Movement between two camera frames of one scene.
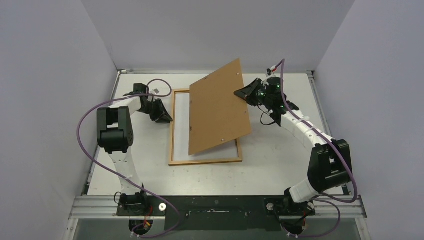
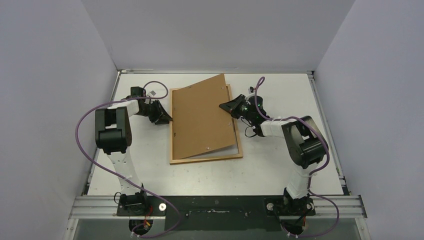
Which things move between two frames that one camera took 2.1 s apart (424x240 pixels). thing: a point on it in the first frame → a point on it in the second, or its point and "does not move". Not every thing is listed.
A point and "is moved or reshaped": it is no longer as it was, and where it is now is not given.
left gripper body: x=154 y=108 does not move
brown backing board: x=217 y=115 is moved or reshaped
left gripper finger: x=165 y=109 does not move
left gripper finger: x=164 y=119 does not move
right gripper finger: x=250 y=91 → x=233 y=106
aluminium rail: x=107 y=206 does not move
